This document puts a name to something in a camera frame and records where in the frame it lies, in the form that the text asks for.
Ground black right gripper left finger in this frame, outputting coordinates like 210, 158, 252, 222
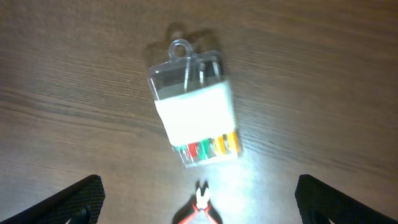
1, 174, 105, 224

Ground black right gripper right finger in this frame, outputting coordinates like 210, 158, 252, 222
295, 174, 397, 224

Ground clear case coloured screwdrivers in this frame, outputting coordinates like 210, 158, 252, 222
147, 39, 241, 167

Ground red handled side cutters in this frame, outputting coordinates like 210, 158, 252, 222
172, 181, 223, 224

